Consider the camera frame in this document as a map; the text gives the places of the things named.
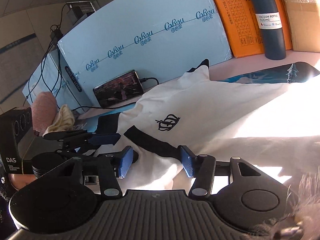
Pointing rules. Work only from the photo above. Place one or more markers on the brown cardboard box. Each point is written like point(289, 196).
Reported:
point(303, 18)

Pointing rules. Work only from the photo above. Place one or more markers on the cream knit cloth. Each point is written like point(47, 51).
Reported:
point(63, 121)

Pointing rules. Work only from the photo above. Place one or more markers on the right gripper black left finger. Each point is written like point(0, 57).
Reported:
point(113, 166)

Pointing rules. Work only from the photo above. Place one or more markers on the black power adapter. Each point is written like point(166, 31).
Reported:
point(79, 11)

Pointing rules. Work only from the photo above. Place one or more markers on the light blue printed box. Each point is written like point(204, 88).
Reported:
point(156, 38)

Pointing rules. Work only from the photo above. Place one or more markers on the dark blue vacuum bottle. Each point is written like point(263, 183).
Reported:
point(271, 29)

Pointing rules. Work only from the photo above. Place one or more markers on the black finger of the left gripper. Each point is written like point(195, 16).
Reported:
point(61, 135)
point(95, 139)

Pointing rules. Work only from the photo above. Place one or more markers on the black smartphone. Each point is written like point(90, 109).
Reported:
point(119, 89)

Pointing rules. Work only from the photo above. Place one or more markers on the orange size-chart box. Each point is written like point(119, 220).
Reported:
point(241, 27)

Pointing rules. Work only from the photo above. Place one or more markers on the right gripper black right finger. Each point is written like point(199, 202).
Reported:
point(200, 167)

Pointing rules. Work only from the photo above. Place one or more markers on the pink knit cloth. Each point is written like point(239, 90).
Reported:
point(44, 110)

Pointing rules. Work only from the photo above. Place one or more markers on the white black-trimmed t-shirt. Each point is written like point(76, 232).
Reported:
point(267, 124)

